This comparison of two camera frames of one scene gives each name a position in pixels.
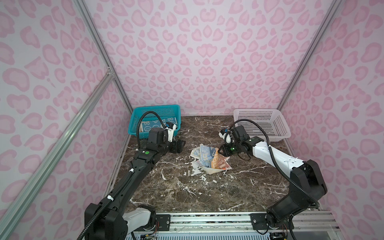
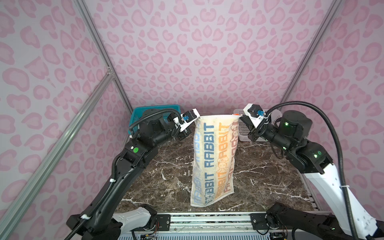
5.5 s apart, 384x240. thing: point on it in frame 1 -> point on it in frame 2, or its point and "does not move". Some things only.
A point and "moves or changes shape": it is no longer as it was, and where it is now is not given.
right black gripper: x=225 y=151 -> x=253 y=131
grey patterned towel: x=210 y=160 moves or changes shape
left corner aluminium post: x=83 y=10 does not move
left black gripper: x=177 y=146 -> x=184 y=134
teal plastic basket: x=166 y=111 does not move
